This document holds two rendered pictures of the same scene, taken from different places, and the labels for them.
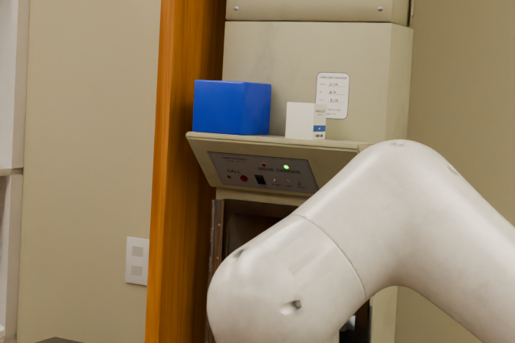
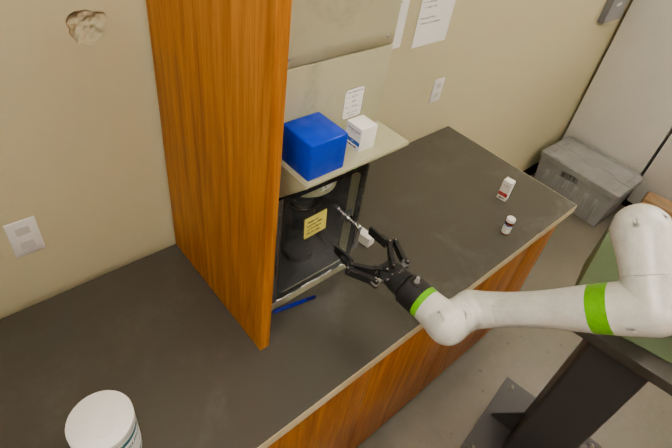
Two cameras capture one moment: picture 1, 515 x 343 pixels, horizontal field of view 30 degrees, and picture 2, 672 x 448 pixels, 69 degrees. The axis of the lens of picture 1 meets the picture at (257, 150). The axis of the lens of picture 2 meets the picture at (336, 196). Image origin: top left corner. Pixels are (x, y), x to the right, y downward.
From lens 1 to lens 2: 1.72 m
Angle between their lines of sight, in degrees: 76
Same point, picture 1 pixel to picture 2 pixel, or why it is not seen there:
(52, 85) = not seen: outside the picture
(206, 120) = (319, 170)
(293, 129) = (364, 145)
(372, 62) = (378, 73)
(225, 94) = (334, 147)
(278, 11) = (323, 54)
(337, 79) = (357, 91)
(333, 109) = (353, 111)
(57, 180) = not seen: outside the picture
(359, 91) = (368, 94)
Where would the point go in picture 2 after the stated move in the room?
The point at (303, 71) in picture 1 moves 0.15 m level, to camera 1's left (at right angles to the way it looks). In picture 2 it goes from (337, 93) to (310, 124)
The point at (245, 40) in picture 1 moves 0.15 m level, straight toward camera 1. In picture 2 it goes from (296, 84) to (366, 105)
